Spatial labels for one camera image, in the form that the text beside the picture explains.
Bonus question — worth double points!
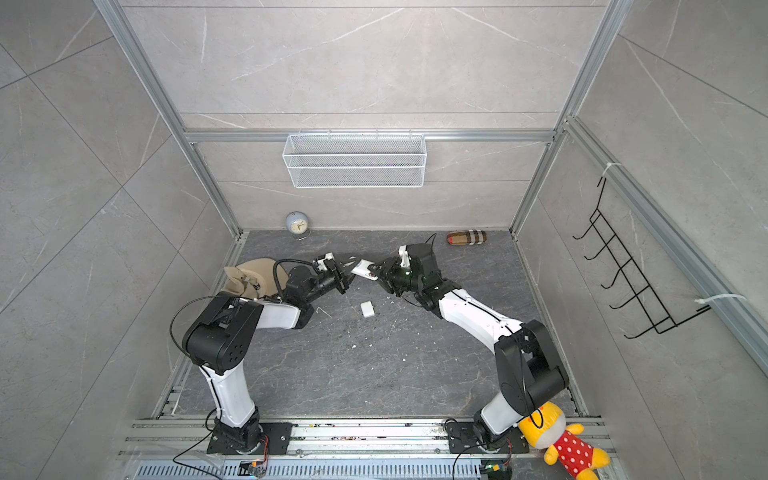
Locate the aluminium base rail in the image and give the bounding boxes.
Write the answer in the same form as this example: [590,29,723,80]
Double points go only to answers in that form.
[113,416,625,480]

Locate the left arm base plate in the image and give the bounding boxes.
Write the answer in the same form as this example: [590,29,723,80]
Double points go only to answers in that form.
[206,421,293,455]

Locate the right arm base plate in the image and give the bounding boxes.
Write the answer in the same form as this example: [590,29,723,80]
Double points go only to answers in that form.
[443,418,530,455]

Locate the beige cap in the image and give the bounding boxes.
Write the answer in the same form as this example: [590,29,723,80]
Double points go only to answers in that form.
[222,258,288,301]

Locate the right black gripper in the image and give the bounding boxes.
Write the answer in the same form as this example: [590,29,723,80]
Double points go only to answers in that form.
[368,256,425,297]

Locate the small round grey clock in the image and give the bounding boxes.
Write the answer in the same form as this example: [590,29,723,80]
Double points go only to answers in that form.
[285,211,310,238]

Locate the yellow plush toy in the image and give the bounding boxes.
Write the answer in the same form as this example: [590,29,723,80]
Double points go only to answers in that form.
[518,402,611,480]

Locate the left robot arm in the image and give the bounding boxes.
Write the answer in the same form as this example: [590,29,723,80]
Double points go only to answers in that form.
[181,253,353,453]

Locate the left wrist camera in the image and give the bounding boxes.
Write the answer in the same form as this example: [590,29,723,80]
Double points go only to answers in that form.
[314,252,336,271]

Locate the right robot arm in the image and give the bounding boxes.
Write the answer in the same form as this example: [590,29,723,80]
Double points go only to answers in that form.
[366,243,570,444]

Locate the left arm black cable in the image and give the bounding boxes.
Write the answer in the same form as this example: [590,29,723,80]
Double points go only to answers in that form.
[272,258,318,298]

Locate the white battery cover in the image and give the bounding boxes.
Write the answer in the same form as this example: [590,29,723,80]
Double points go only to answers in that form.
[360,301,375,318]

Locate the black wall hook rack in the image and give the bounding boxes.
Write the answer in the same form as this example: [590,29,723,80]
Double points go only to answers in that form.
[572,178,712,340]

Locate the white remote control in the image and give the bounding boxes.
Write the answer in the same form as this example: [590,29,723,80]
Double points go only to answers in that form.
[352,259,378,281]

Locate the white wire mesh basket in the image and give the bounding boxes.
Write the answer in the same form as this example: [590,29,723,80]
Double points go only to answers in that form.
[282,133,428,189]

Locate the plaid striped slipper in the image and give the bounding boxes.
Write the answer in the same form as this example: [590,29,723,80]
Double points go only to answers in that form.
[446,229,487,246]

